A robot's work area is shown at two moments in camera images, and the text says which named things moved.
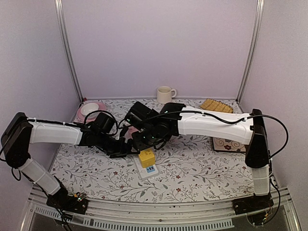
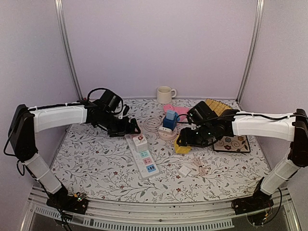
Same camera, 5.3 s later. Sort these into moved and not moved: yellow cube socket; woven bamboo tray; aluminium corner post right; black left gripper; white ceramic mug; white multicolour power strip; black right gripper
Moved: yellow cube socket; black left gripper; black right gripper
Not moved: woven bamboo tray; aluminium corner post right; white ceramic mug; white multicolour power strip
